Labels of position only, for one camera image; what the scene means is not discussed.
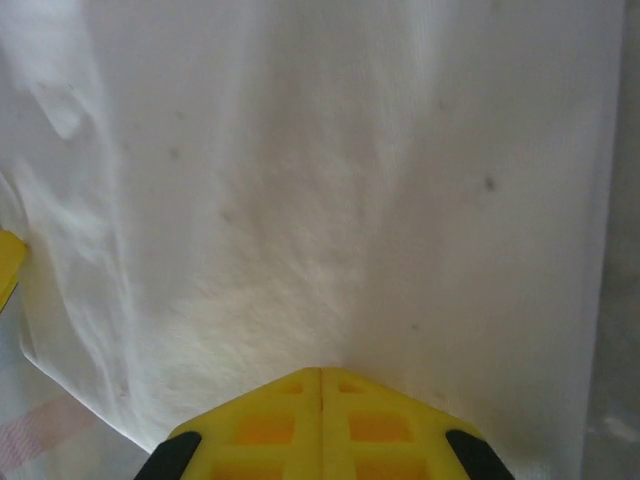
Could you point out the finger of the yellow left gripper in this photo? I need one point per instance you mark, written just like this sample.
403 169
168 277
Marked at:
10 260

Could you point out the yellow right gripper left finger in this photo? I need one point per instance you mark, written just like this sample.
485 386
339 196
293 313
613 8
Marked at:
265 435

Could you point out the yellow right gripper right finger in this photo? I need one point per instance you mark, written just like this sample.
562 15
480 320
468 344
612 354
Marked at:
385 435

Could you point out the white t-shirt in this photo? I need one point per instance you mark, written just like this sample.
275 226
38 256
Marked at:
300 200

